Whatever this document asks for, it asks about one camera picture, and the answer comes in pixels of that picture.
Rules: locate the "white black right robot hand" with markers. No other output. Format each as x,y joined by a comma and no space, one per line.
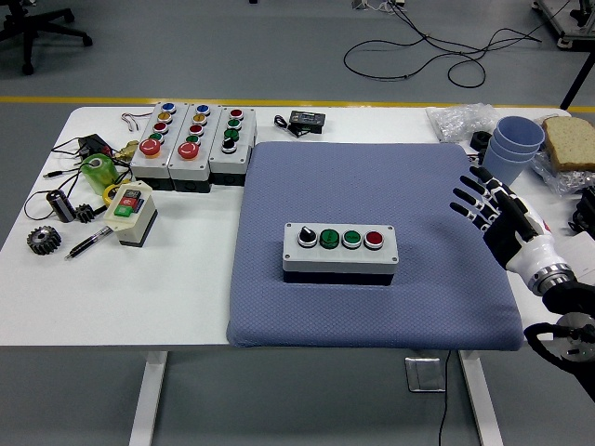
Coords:
516,232

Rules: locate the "grey four-button control box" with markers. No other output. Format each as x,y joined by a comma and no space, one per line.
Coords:
334,260
228,160

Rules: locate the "grey five-button emergency-stop box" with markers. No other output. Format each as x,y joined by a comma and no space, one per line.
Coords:
186,165
149,160

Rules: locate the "white flat card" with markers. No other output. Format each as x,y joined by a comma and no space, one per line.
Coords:
576,246

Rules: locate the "blue plastic cup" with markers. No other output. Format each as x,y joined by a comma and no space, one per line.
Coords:
509,156
509,169
518,132

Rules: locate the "clear plastic bread wrap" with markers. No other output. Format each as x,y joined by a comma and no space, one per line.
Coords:
564,181

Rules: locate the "black clamp device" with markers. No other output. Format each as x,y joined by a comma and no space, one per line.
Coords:
586,211

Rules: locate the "bread slice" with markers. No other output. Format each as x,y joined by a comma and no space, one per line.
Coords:
569,141

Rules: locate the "clear plastic bag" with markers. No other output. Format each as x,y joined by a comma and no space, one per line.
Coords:
458,121

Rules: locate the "metal floor outlet plate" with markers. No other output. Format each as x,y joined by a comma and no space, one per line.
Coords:
425,374

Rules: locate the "white table leg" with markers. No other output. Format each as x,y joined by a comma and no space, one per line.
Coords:
149,399
481,399

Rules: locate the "blue-grey quilted mat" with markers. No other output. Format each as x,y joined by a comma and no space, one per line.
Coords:
321,186

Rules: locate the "black digital meter module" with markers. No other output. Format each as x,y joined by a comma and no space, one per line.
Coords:
307,121

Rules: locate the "brass fitting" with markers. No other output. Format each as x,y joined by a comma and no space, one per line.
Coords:
126,151

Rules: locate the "yellow tape roll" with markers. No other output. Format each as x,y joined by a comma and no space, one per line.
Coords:
108,195

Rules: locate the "black pen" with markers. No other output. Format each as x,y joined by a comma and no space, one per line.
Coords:
90,241

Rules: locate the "black power adapter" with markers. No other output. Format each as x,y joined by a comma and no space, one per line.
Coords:
93,144

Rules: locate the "small black gear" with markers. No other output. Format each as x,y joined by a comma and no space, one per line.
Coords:
83,213

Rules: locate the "black cylindrical capacitor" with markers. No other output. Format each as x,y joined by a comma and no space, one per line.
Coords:
61,206

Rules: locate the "large steel gear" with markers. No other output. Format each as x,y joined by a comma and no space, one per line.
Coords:
48,244

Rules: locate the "black office chair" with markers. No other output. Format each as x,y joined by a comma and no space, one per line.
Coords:
30,28

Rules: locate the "aluminium frame cart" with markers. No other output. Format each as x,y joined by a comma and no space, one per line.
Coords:
572,28

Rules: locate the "cream red-green switch box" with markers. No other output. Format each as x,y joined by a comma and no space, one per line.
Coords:
132,223

